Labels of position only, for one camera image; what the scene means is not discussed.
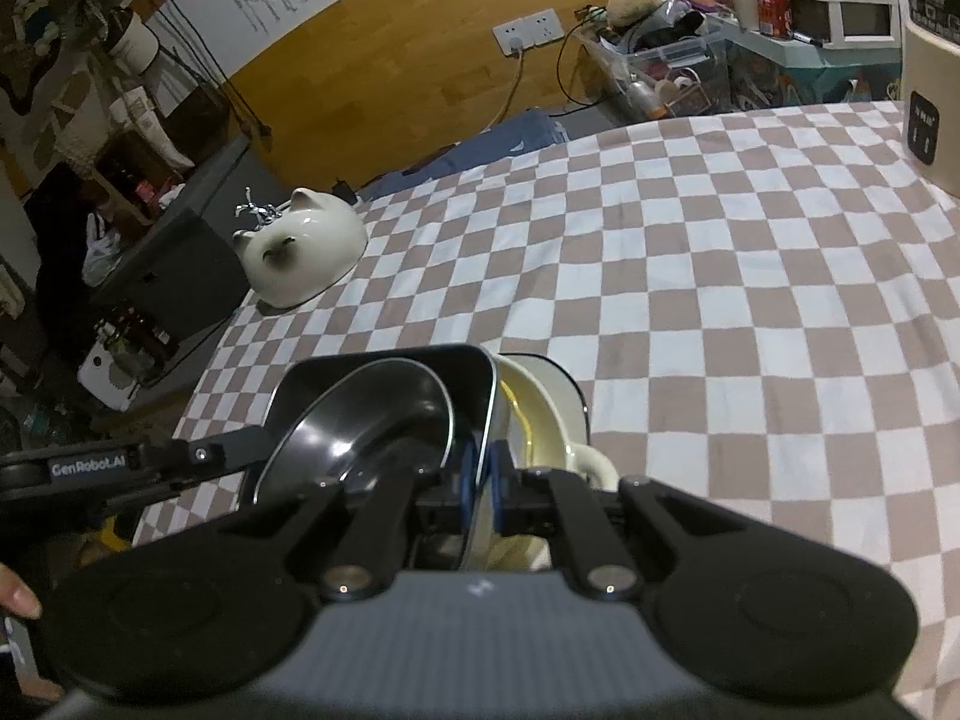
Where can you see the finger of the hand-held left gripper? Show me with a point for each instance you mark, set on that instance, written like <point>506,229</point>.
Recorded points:
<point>172,491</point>
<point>210,451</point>

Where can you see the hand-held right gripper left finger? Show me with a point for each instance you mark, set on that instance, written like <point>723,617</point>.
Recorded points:
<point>469,484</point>

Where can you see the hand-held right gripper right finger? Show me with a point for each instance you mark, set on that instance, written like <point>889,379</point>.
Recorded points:
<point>499,484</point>

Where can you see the white leaf print flower bowl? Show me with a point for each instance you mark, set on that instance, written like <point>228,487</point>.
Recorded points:
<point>523,427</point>

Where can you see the round steel bowl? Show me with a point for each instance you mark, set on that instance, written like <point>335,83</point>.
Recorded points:
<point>360,420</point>

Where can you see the person's left hand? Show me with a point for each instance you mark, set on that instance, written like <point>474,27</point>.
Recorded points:
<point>16,591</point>

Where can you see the white cardboard box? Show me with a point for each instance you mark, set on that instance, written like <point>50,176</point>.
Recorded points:
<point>109,379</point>

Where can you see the dark grey cabinet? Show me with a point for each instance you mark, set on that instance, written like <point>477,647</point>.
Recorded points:
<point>180,270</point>

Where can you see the white plastic bag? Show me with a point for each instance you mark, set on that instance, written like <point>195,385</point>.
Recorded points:
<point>101,251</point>

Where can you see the white ceramic cat figure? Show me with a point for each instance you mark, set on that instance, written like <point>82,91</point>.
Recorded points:
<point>315,255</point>

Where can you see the silver metal figurine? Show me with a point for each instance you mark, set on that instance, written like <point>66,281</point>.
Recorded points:
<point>259,211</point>

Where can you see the brown white checked tablecloth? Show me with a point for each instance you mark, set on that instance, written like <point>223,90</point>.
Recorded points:
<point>712,315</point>

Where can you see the small black device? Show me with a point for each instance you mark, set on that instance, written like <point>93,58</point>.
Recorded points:
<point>343,191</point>

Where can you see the blue cloth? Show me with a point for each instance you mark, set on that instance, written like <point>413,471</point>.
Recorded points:
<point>517,136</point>

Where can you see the white pot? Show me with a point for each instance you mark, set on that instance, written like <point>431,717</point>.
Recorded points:
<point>133,41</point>

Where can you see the clear plastic storage box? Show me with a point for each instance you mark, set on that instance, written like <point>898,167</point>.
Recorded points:
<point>675,60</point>

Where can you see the brown plush toy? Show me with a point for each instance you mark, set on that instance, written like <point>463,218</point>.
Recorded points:
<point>631,4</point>

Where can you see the teal side table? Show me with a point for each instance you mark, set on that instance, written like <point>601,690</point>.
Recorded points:
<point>825,67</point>

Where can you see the white cup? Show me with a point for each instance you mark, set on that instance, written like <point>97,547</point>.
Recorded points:
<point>745,4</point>

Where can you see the red drink can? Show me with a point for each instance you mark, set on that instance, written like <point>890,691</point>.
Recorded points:
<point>775,13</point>

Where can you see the beige electric kettle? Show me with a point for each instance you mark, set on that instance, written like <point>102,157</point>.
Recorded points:
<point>934,90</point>

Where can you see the white wall socket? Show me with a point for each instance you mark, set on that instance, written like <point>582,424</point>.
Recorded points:
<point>529,30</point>

